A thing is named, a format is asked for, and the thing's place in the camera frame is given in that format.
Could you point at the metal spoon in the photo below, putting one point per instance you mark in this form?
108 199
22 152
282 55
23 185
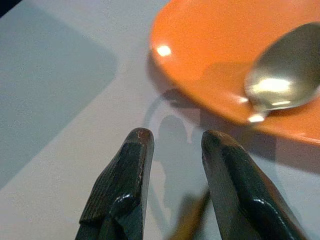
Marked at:
275 75

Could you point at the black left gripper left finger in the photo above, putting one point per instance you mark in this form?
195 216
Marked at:
120 187

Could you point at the orange plate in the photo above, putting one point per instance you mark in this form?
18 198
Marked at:
212 50

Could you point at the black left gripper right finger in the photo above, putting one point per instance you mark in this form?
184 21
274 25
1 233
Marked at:
245 200

